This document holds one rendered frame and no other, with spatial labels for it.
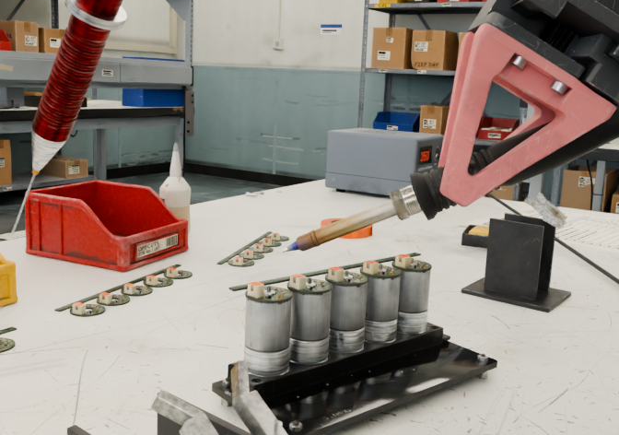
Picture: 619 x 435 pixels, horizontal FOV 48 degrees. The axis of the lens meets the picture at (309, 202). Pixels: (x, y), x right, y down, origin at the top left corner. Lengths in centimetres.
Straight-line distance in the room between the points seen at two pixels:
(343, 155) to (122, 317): 63
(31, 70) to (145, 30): 350
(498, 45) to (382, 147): 74
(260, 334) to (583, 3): 22
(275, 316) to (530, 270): 29
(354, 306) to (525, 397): 11
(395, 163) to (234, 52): 533
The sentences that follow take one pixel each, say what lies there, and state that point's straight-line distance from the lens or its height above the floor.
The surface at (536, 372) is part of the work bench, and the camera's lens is 47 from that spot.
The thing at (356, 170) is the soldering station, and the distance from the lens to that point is 107.
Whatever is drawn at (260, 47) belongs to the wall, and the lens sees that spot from 616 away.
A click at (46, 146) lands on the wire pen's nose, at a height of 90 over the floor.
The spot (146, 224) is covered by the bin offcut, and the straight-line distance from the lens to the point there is 73.
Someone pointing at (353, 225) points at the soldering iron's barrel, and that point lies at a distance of 35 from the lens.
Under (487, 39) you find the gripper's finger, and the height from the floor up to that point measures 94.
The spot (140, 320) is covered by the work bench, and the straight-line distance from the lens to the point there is 52.
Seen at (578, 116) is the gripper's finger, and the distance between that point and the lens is 33.
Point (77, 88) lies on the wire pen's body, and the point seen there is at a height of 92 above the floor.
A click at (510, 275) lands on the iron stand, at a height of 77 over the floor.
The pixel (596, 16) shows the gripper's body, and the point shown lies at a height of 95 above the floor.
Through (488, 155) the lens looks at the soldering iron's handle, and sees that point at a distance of 34.
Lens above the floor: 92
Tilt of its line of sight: 10 degrees down
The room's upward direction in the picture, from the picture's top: 3 degrees clockwise
